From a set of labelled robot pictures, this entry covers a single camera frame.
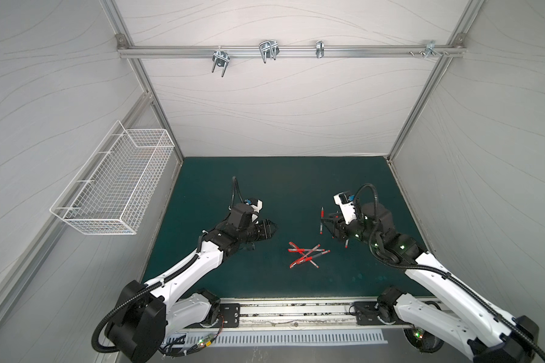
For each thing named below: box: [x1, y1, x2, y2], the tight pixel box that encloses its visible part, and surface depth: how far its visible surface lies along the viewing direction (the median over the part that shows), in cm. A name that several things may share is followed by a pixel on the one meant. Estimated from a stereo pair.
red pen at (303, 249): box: [287, 248, 326, 253], surface depth 88 cm
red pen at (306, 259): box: [289, 249, 331, 269], surface depth 87 cm
